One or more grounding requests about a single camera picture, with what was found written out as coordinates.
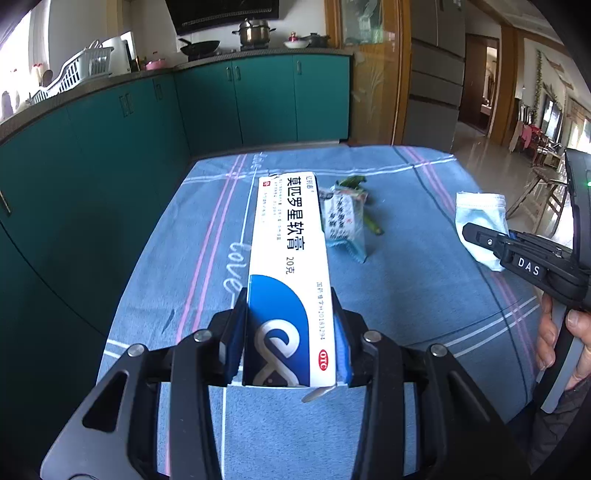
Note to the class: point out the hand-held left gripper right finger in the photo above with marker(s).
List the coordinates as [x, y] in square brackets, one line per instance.
[344, 350]

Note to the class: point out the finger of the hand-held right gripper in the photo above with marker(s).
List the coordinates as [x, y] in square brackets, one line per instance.
[482, 237]

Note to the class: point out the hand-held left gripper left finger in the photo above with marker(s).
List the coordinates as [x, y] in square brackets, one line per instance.
[234, 350]

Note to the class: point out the blue face mask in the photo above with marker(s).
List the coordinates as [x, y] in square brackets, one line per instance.
[475, 217]

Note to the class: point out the white and blue medicine box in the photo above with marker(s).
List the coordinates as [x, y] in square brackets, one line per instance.
[286, 258]

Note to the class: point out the person's right forearm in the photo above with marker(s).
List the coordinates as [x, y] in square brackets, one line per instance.
[554, 429]

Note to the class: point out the person's right hand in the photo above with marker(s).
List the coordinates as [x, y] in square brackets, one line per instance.
[579, 337]

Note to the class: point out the blue striped tablecloth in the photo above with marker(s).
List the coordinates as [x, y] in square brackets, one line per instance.
[406, 300]

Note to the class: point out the wooden stool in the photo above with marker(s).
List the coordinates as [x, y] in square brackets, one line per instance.
[540, 175]

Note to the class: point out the light green wrapper scrap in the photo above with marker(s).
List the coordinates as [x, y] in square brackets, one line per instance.
[374, 224]

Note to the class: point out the pink hanging cloth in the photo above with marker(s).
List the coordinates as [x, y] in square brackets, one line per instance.
[526, 134]

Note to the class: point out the clear labelled plastic packet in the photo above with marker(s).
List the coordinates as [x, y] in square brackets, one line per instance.
[341, 217]

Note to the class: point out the grey refrigerator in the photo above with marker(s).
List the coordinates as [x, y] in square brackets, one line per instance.
[434, 92]

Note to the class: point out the green vine garland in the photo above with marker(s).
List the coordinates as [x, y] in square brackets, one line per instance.
[538, 87]

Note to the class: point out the wooden framed glass door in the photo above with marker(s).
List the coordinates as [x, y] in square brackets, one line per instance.
[369, 69]

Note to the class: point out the teal kitchen cabinets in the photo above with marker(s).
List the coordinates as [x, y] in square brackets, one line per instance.
[115, 152]

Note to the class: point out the dark lidded pot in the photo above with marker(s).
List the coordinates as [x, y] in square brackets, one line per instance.
[318, 40]

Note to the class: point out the white bowl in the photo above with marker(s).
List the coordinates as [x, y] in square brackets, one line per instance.
[296, 44]

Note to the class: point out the grey kitchen countertop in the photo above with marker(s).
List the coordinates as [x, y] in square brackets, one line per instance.
[277, 51]

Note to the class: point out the pink bowl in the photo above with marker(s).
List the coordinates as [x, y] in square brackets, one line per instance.
[153, 65]

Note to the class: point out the black wok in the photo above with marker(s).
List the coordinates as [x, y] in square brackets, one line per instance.
[201, 47]

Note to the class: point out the steel cooking pot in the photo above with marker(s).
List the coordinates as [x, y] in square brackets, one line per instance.
[253, 33]

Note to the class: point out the white kitchen appliance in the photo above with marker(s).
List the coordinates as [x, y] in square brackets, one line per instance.
[117, 53]

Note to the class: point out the white dish rack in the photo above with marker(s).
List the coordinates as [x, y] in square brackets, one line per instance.
[78, 69]

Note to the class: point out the black range hood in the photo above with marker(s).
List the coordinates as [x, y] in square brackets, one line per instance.
[221, 11]

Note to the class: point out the wooden door frame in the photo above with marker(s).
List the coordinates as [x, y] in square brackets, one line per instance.
[508, 83]

